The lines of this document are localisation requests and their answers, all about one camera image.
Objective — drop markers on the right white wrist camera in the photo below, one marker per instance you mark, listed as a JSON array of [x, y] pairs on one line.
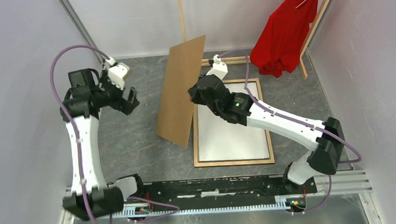
[[217, 67]]

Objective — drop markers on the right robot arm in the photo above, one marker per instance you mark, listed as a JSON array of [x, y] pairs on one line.
[[322, 139]]

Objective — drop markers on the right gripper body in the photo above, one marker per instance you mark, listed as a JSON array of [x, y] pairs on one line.
[[196, 98]]

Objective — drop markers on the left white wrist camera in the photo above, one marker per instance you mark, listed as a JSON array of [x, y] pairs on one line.
[[117, 72]]

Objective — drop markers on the landscape photo print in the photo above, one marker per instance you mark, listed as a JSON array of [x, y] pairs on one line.
[[230, 136]]

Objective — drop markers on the wooden picture frame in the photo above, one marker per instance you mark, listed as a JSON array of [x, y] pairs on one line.
[[194, 142]]

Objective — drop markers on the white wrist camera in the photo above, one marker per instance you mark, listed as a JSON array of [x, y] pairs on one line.
[[117, 72], [217, 67]]

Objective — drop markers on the red t-shirt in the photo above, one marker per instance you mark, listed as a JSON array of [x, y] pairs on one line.
[[278, 48]]

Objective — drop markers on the aluminium rail frame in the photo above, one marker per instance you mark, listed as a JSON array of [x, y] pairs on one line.
[[344, 198]]

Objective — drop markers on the brown backing board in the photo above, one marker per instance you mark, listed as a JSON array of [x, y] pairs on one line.
[[182, 71]]

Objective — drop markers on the wooden clothes rack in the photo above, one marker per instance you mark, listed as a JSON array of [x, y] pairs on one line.
[[306, 42]]

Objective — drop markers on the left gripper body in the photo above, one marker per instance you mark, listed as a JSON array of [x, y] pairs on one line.
[[109, 94]]

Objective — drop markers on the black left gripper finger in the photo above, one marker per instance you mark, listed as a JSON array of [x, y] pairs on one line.
[[127, 107], [132, 96]]

